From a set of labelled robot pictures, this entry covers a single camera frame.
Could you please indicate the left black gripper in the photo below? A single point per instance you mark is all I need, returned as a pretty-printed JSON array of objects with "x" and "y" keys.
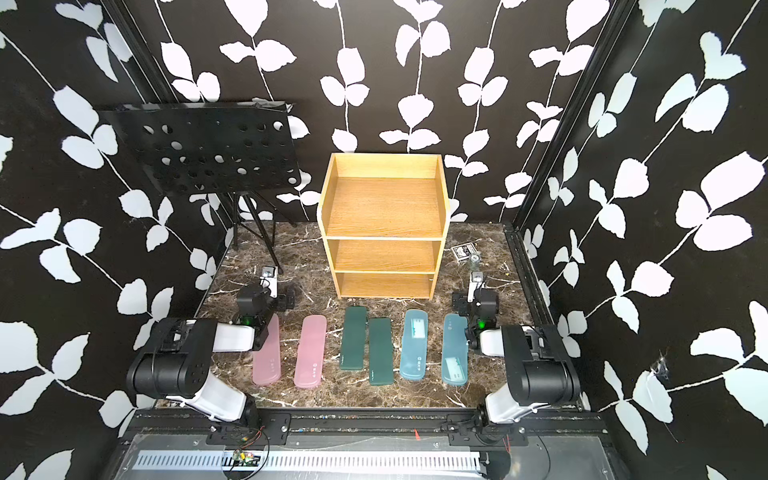
[{"x": 284, "y": 300}]

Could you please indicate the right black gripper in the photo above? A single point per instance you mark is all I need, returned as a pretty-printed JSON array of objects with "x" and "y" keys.
[{"x": 461, "y": 298}]

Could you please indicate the light blue pencil case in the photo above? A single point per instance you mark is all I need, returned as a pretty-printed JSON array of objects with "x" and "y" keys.
[
  {"x": 454, "y": 363},
  {"x": 414, "y": 345}
]

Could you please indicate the pink pencil case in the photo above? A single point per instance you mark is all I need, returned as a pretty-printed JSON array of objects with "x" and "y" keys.
[
  {"x": 310, "y": 352},
  {"x": 266, "y": 362}
]

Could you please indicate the dark green pencil case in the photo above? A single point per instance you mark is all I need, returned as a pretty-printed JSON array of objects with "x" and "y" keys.
[
  {"x": 353, "y": 339},
  {"x": 380, "y": 352}
]

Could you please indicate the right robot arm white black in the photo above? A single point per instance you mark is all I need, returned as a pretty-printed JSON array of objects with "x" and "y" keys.
[{"x": 539, "y": 371}]

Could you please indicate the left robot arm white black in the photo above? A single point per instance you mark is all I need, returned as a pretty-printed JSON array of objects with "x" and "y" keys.
[{"x": 176, "y": 361}]

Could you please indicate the wooden three-tier shelf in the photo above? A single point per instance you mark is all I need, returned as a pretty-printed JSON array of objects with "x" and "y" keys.
[{"x": 384, "y": 220}]

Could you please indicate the small metal clamp object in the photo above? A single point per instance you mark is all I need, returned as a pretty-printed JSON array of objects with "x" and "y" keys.
[{"x": 467, "y": 254}]

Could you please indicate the black perforated music stand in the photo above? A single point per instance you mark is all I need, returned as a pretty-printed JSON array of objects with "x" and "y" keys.
[{"x": 240, "y": 150}]

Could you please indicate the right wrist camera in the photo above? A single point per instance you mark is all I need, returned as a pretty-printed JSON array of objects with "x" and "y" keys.
[{"x": 476, "y": 282}]

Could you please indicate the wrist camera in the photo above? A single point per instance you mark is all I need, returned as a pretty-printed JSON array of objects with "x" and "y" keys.
[
  {"x": 476, "y": 282},
  {"x": 268, "y": 280}
]

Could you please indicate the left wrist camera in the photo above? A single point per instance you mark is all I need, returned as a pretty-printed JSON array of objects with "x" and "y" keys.
[{"x": 268, "y": 280}]

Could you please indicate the black front rail base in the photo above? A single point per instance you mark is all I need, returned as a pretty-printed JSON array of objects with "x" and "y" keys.
[{"x": 459, "y": 426}]

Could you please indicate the white slotted cable duct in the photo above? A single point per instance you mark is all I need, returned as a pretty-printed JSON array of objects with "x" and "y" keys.
[{"x": 305, "y": 461}]

